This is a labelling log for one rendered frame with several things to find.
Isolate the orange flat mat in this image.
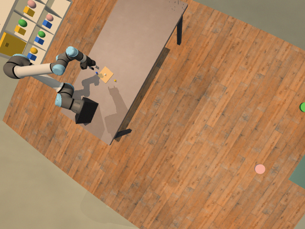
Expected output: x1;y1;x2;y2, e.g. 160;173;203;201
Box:
98;66;113;83

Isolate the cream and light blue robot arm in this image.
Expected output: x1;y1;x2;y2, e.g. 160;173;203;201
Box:
3;46;84;114

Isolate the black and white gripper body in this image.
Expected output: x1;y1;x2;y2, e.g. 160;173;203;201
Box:
79;54;96;70

